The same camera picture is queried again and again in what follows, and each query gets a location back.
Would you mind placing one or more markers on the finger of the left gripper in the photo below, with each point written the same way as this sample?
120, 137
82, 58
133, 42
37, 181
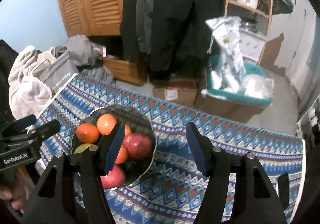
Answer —
18, 127
45, 131

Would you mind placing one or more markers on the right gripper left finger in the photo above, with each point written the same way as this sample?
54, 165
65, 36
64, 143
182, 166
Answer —
70, 189

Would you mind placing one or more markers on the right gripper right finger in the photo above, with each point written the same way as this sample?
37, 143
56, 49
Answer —
255, 199

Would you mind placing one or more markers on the red apple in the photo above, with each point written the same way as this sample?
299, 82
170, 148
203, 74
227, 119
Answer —
115, 178
138, 146

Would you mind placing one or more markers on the orange front large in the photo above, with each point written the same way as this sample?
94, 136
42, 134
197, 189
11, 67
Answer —
87, 133

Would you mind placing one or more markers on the small tangerine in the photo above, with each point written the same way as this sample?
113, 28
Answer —
128, 131
122, 155

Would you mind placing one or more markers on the large orange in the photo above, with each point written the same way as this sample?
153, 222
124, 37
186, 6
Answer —
106, 123

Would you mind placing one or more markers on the small tangerine front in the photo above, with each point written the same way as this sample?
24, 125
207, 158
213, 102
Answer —
128, 131

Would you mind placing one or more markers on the person's left hand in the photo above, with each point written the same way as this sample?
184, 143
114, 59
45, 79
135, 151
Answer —
16, 195

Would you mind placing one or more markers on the white towel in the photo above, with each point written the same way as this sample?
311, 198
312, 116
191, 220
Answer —
27, 94

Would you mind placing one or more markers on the black smartphone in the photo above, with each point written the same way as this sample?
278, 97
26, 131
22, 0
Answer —
284, 190

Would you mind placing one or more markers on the grey tote bag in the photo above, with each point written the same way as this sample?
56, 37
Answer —
55, 75

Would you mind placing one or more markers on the dark green glass plate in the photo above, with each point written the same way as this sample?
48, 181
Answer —
138, 123

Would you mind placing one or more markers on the patterned blue tablecloth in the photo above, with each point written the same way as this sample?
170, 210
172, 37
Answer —
172, 190

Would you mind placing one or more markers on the grey clothes pile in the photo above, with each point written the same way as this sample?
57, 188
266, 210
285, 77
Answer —
88, 58

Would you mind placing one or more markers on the brown cardboard box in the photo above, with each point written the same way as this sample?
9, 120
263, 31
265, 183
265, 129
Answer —
226, 109

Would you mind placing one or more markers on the grey shoe rack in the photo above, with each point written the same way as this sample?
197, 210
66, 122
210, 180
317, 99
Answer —
308, 125

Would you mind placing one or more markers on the wooden drawer box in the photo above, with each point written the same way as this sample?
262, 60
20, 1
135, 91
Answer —
130, 72

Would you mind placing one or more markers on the clear plastic bag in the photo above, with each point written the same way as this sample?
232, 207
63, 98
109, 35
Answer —
257, 86

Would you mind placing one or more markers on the teal plastic bin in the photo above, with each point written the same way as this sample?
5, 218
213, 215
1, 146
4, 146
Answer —
238, 97

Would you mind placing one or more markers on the small cardboard box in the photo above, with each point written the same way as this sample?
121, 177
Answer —
181, 91

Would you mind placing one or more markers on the white printed rice bag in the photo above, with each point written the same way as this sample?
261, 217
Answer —
230, 69

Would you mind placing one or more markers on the white patterned storage box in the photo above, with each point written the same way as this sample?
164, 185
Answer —
251, 44

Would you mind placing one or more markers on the white door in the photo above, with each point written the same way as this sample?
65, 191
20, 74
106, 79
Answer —
289, 44

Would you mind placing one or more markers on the metal steamer pot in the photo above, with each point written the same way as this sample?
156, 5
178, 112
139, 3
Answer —
249, 24

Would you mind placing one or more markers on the hanging olive bag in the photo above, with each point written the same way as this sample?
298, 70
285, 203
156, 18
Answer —
278, 6

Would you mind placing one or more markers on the black hanging coat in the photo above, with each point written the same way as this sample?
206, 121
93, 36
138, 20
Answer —
170, 36

